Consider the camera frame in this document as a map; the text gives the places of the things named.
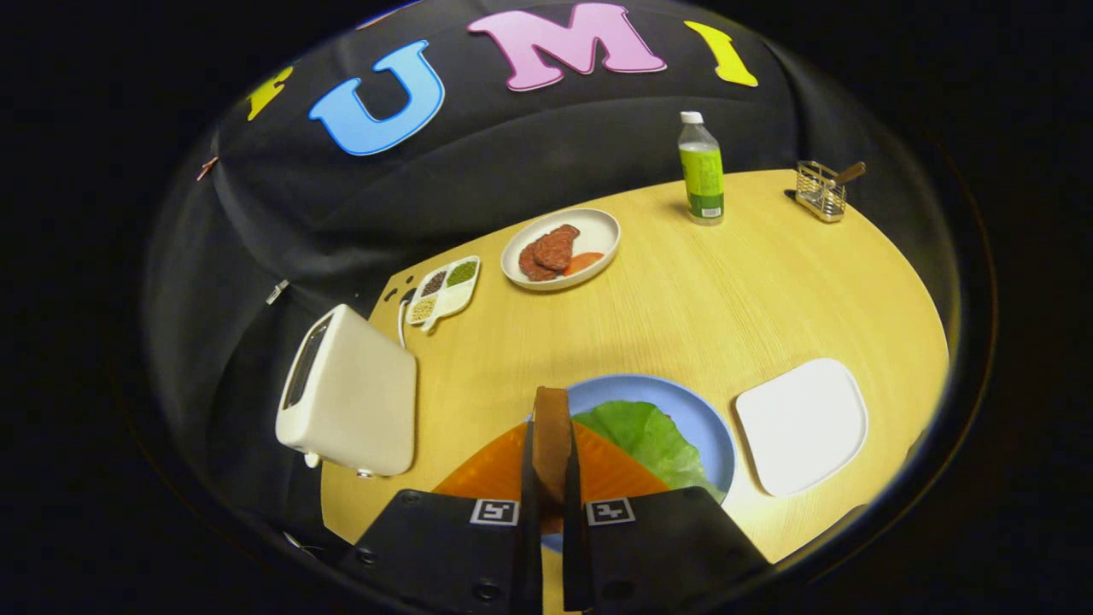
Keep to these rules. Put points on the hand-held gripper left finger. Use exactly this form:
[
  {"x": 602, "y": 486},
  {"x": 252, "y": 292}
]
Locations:
[{"x": 444, "y": 547}]

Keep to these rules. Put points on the white square plate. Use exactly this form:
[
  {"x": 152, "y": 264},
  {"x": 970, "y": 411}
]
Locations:
[{"x": 803, "y": 427}]

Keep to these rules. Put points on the green label plastic bottle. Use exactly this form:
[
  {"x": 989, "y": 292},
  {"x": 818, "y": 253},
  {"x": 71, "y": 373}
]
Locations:
[{"x": 702, "y": 175}]

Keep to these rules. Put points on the blue round plate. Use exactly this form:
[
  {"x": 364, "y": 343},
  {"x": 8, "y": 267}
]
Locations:
[{"x": 632, "y": 389}]

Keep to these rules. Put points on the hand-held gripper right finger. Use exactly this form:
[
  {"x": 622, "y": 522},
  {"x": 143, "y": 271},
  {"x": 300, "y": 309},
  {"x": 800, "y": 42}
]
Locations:
[{"x": 657, "y": 547}]

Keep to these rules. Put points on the green lettuce leaf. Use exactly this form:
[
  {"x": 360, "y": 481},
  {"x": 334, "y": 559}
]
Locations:
[{"x": 649, "y": 440}]

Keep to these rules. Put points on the white toaster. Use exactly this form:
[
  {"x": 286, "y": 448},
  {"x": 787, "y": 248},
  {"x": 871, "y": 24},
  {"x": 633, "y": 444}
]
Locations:
[{"x": 359, "y": 393}]

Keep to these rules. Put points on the beige round plate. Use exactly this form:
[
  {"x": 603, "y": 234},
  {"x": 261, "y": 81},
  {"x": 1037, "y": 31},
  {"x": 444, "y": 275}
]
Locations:
[{"x": 598, "y": 231}]

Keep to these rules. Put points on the orange tomato slice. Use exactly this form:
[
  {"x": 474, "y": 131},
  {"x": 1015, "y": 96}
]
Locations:
[{"x": 584, "y": 261}]

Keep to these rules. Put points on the white divided condiment tray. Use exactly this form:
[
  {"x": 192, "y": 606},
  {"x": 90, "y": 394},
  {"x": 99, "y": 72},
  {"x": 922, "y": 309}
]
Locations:
[{"x": 457, "y": 295}]

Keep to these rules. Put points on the brown meat patty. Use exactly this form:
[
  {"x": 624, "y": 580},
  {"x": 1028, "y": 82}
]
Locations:
[
  {"x": 557, "y": 246},
  {"x": 529, "y": 266}
]

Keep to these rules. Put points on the toasted brown bread slice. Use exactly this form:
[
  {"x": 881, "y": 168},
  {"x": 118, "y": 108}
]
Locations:
[{"x": 552, "y": 436}]

